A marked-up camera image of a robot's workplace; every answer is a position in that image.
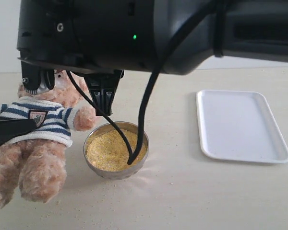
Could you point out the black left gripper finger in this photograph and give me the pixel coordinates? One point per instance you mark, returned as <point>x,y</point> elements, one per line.
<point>12,127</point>

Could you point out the beige teddy bear striped shirt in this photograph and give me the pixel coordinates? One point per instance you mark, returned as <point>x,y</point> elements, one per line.
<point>35,162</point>

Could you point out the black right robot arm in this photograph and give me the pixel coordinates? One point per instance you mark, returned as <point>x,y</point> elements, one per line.
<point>256,29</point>

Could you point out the white plastic tray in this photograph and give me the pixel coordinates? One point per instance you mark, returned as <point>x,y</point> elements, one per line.
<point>239,126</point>

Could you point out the yellow millet grain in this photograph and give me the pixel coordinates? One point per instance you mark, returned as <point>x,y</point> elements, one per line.
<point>108,152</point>

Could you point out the steel bowl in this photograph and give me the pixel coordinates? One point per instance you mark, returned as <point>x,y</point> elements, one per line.
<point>120,175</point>

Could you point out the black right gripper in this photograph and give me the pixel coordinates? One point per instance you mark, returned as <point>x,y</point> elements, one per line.
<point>85,36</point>

